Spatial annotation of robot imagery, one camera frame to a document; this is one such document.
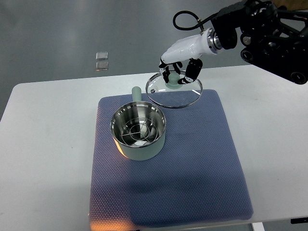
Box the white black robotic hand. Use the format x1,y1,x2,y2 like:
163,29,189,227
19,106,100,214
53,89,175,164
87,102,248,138
159,28,223,85

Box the glass lid with green knob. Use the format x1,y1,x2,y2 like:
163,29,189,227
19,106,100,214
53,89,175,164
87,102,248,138
145,70,203,109

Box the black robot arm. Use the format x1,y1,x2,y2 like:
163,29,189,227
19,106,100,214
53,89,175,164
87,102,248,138
210,0,308,85

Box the green steel pot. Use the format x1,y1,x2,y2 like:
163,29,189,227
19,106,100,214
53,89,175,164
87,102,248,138
110,86,167,161

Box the upper floor metal plate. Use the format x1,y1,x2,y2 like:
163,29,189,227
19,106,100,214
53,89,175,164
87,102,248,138
96,51,108,60

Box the blue textured mat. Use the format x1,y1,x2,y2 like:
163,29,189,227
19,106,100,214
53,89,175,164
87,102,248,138
89,90,253,231

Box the black cable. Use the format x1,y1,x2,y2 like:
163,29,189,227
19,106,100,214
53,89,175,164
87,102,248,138
173,11,217,33

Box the wire steaming rack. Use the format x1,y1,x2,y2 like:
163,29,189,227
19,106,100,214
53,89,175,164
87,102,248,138
119,117,159,147

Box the black table bracket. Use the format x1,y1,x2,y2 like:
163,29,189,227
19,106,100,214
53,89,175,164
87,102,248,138
290,217,308,224

